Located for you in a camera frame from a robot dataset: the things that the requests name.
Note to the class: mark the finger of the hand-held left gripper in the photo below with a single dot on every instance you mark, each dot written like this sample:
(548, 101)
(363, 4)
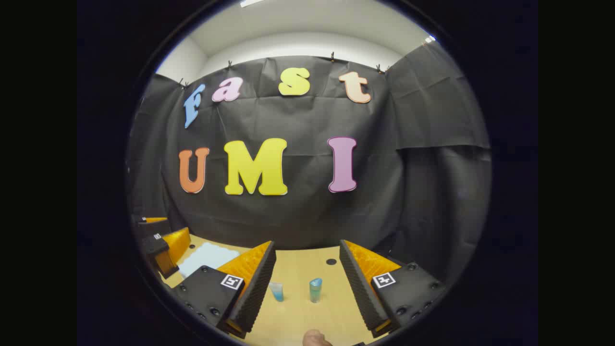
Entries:
(153, 245)
(156, 227)

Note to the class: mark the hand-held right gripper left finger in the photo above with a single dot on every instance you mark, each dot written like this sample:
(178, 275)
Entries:
(257, 288)

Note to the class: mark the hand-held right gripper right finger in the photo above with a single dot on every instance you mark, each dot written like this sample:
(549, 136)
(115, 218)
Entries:
(358, 288)

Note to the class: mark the light blue suitcase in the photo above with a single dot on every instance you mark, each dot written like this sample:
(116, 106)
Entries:
(206, 257)

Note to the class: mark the small light blue tube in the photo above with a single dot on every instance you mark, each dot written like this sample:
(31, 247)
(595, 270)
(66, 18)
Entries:
(277, 292)

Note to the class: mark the green tube with blue cap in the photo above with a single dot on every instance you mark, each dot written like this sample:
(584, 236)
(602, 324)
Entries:
(315, 290)

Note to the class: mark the ceiling light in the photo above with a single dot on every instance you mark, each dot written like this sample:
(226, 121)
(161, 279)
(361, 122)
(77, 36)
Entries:
(251, 2)
(430, 39)

